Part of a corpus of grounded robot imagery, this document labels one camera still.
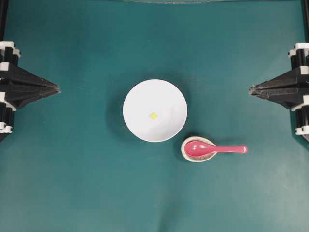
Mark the black frame post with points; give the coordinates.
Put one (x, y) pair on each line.
(3, 17)
(305, 13)

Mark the left black frame post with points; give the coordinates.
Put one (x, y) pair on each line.
(3, 17)

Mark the right black frame post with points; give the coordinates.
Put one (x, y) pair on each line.
(305, 13)

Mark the small speckled spoon rest dish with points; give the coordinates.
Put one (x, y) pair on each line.
(202, 158)

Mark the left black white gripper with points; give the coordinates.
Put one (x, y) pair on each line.
(13, 97)

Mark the white round bowl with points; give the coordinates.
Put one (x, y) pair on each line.
(161, 97)

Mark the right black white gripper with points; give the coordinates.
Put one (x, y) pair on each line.
(291, 89)

